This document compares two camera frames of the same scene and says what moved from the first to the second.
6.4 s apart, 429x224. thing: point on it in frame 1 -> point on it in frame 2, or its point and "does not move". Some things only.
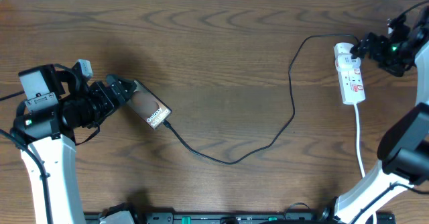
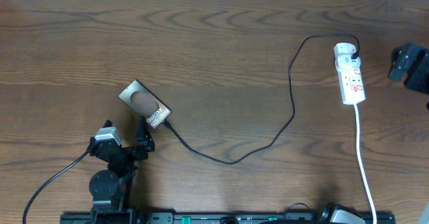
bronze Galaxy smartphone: (148, 105) does not move
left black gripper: (106, 101) -> (142, 135)
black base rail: (235, 218) does not move
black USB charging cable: (292, 102) does not move
